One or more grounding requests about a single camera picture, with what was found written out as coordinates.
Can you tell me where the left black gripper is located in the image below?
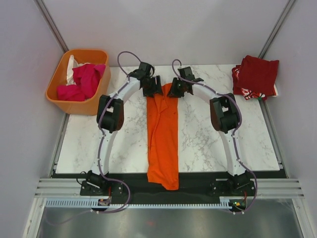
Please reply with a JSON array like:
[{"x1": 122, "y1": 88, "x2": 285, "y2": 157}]
[{"x1": 142, "y1": 76, "x2": 162, "y2": 99}]

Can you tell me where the pink t shirt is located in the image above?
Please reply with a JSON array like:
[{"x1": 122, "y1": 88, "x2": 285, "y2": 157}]
[{"x1": 56, "y1": 63, "x2": 106, "y2": 102}]

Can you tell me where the orange t shirt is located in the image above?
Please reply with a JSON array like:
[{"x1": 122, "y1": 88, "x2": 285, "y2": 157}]
[{"x1": 147, "y1": 83, "x2": 179, "y2": 190}]

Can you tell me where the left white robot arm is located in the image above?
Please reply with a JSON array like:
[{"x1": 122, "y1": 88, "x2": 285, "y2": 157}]
[{"x1": 80, "y1": 62, "x2": 162, "y2": 196}]

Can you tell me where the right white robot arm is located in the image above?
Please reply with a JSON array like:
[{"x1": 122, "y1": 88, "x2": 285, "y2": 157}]
[{"x1": 168, "y1": 66, "x2": 258, "y2": 196}]

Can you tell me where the red printed folded shirt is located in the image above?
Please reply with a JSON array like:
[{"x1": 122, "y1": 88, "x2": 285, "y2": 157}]
[{"x1": 231, "y1": 64, "x2": 279, "y2": 101}]

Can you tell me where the dark red folded shirt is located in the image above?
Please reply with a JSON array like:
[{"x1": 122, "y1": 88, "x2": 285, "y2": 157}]
[{"x1": 236, "y1": 55, "x2": 279, "y2": 96}]

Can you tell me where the white cloth in bin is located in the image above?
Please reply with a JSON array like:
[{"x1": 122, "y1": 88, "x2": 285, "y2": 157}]
[{"x1": 66, "y1": 55, "x2": 89, "y2": 86}]

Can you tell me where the orange plastic bin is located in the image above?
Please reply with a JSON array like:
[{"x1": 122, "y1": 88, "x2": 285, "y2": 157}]
[{"x1": 46, "y1": 49, "x2": 111, "y2": 116}]

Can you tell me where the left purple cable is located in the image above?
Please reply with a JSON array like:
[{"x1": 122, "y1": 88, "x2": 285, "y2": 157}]
[{"x1": 98, "y1": 51, "x2": 143, "y2": 214}]

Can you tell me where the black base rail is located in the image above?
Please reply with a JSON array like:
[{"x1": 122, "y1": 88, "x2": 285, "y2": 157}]
[{"x1": 52, "y1": 170, "x2": 287, "y2": 204}]

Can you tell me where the white slotted cable duct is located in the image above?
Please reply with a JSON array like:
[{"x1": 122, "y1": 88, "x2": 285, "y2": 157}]
[{"x1": 45, "y1": 198, "x2": 237, "y2": 209}]

